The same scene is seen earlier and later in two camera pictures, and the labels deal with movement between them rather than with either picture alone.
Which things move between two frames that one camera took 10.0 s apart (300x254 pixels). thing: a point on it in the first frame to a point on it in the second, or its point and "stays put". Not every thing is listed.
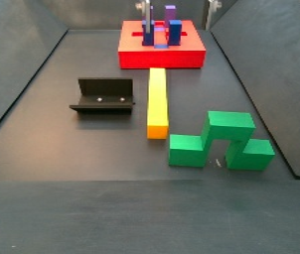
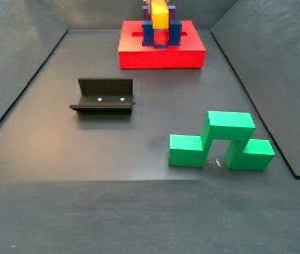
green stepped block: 246,154 stays put
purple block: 170,12 to 146,14
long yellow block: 156,113 to 159,14
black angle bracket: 104,95 stays put
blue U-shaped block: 174,34 stays put
